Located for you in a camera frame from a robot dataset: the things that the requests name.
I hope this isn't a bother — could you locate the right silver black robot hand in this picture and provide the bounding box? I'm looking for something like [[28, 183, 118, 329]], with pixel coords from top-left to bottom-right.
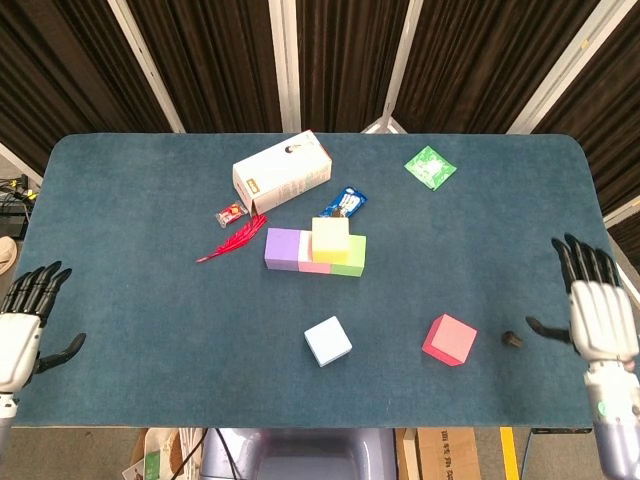
[[524, 232, 640, 366]]

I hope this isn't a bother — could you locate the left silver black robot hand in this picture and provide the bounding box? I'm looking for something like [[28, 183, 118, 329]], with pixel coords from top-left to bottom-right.
[[0, 260, 88, 394]]

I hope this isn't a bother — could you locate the red foam cube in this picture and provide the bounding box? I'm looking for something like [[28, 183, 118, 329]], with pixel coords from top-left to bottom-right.
[[421, 313, 478, 370]]

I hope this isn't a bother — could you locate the green foam cube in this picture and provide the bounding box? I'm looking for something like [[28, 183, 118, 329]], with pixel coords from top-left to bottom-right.
[[330, 233, 368, 278]]

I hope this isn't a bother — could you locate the light blue foam cube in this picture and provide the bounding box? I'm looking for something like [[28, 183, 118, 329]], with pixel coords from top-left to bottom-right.
[[303, 315, 354, 369]]

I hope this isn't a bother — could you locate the yellow foam cube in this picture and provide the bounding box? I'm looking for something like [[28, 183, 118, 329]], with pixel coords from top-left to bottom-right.
[[310, 216, 352, 265]]

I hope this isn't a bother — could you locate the purple foam cube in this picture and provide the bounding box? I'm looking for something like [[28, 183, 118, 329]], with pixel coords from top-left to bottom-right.
[[263, 227, 303, 272]]

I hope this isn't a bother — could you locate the straw hat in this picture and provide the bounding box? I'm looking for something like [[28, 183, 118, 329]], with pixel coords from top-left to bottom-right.
[[0, 236, 20, 276]]

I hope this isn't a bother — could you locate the black electronics box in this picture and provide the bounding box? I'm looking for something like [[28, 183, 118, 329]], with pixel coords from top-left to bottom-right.
[[0, 197, 31, 239]]

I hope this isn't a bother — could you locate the teal table cloth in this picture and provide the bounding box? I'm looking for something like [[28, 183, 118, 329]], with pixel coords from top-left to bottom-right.
[[0, 132, 640, 430]]

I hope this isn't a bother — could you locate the white paper bag green print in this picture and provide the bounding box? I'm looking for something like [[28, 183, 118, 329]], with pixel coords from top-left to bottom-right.
[[122, 428, 206, 480]]

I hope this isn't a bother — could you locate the brown cardboard box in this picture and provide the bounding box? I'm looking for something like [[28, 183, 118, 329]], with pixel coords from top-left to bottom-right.
[[394, 427, 482, 480]]

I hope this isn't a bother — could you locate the green sachet packet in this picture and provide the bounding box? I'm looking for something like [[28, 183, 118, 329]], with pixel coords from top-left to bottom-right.
[[403, 145, 458, 193]]

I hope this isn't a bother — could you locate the red feather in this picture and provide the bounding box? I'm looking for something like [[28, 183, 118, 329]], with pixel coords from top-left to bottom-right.
[[195, 213, 269, 265]]

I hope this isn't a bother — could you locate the small red candy packet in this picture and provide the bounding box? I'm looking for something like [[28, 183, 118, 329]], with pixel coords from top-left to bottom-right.
[[214, 200, 248, 229]]

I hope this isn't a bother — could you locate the blue cookie packet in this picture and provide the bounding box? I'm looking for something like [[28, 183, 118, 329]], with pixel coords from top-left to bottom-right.
[[318, 186, 369, 220]]

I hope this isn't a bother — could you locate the pink foam cube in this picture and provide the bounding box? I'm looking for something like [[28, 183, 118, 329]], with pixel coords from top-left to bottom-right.
[[297, 230, 333, 275]]

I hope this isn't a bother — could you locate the blue-grey robot torso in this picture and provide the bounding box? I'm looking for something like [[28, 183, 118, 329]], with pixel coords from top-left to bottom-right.
[[199, 427, 399, 480]]

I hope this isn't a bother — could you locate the white cardboard carton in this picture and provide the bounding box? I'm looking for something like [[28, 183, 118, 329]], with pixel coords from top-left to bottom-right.
[[231, 129, 334, 217]]

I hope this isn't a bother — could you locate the dark brown curtain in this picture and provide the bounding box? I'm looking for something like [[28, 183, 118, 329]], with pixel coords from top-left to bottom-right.
[[0, 0, 640, 216]]

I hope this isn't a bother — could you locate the white frame pole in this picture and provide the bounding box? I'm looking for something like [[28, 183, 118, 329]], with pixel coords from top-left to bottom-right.
[[506, 0, 615, 135], [359, 0, 426, 135], [268, 0, 302, 134], [107, 0, 186, 134]]

